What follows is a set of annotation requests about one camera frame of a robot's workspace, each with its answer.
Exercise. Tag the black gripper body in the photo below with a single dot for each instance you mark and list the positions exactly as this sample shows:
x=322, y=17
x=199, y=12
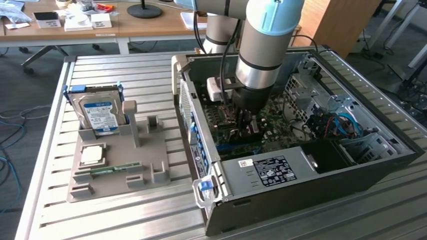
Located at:
x=254, y=98

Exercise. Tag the green graphics card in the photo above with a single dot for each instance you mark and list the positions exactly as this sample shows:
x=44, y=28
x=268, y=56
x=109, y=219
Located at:
x=234, y=138

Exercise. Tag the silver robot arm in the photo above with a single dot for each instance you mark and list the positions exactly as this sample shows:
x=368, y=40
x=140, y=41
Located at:
x=260, y=50

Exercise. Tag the metal CPU socket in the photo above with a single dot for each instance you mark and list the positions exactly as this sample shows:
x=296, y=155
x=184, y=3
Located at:
x=227, y=112

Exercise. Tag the green motherboard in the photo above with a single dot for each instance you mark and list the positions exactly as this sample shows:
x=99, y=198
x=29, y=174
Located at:
x=283, y=125

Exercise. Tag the silver chipset heatsink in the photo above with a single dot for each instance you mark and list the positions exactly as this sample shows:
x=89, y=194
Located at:
x=274, y=148

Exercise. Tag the blue expansion slot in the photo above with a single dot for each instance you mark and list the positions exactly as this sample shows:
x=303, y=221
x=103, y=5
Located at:
x=222, y=146

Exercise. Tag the perforated metal disk bay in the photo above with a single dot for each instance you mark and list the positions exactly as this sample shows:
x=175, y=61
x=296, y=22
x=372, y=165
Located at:
x=300, y=100

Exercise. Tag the grey power supply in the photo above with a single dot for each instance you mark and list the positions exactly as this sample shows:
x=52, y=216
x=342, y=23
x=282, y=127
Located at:
x=234, y=175

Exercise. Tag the black plastic shroud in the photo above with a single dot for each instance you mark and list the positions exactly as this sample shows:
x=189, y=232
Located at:
x=327, y=155

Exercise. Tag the blue case latch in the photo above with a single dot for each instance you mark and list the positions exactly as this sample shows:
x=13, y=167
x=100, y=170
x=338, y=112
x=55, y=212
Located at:
x=204, y=186

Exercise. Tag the black open PC case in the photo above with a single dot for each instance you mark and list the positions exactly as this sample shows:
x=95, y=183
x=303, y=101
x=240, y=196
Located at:
x=300, y=205

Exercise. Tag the grey metal disk bay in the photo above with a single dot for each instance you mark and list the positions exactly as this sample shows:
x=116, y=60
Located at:
x=370, y=147

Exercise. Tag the grey parts rack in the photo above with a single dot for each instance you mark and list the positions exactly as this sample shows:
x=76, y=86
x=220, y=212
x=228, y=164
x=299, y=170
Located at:
x=127, y=150

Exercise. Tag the white paper stack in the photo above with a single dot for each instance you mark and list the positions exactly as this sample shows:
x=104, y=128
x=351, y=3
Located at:
x=187, y=22

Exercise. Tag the wooden cabinet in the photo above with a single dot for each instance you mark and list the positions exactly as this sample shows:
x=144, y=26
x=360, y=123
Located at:
x=334, y=25

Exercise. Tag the hard disk with blue label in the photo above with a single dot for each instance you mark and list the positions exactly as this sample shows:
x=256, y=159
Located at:
x=100, y=115

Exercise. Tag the green RAM stick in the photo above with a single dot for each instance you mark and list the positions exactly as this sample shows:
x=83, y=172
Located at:
x=107, y=169

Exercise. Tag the silver CPU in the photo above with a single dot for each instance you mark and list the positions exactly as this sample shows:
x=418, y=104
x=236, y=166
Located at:
x=91, y=155

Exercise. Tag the black round lamp base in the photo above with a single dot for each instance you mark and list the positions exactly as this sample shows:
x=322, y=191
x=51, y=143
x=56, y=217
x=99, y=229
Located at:
x=143, y=11

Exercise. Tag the white box with label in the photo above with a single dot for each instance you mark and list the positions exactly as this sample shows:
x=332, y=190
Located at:
x=100, y=21

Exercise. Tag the red small item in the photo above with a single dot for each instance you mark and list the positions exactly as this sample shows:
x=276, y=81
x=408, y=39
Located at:
x=105, y=7

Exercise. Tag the white flat box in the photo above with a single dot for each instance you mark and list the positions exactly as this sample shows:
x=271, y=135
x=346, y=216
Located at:
x=77, y=28

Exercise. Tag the white round container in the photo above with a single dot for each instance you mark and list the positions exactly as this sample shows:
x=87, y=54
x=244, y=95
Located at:
x=77, y=18

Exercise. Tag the dark desk leg with caster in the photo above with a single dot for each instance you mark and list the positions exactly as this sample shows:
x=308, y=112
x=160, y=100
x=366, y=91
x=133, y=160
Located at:
x=44, y=55

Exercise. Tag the wooden desk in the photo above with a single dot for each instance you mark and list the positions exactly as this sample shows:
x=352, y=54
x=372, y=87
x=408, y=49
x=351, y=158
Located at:
x=49, y=35

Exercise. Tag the white box with black top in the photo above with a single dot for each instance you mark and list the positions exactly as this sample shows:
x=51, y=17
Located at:
x=48, y=23

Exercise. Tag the white card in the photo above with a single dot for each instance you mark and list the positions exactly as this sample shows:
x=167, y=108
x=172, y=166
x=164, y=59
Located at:
x=16, y=25

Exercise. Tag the clear plastic bag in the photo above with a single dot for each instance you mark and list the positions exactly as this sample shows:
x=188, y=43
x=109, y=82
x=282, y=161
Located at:
x=13, y=15

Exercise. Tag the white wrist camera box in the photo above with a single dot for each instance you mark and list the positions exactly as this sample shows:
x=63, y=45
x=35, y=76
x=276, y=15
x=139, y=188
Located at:
x=214, y=90

